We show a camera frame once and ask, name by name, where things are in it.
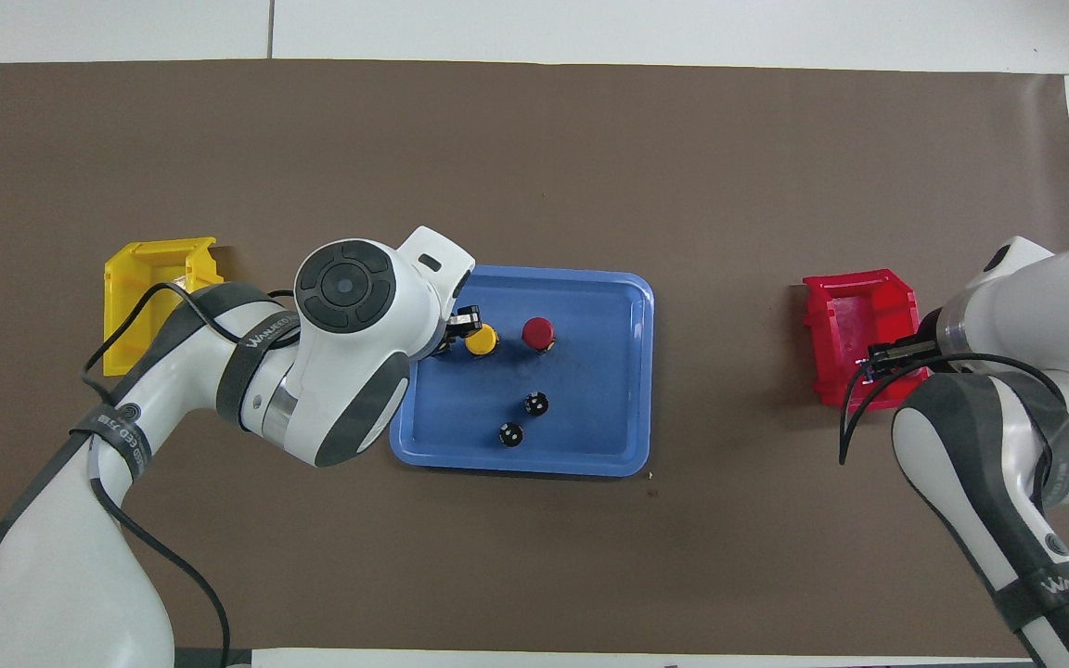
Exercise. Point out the red push button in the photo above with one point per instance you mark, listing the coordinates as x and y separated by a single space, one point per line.
538 332

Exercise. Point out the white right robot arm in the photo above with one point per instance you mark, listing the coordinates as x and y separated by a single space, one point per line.
1054 297

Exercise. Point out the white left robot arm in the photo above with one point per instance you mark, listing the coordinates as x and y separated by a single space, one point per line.
349 297

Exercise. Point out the red plastic storage bin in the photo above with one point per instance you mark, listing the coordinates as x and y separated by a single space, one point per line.
836 325

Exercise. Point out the black cylindrical capacitor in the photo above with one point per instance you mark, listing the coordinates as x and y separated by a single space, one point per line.
536 404
510 434

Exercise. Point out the blue plastic tray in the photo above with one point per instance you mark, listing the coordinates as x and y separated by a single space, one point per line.
590 436

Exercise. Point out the brown paper table mat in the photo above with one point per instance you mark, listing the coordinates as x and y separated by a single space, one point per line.
590 575

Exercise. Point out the yellow plastic storage bin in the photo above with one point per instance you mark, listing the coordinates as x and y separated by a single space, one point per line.
122 264

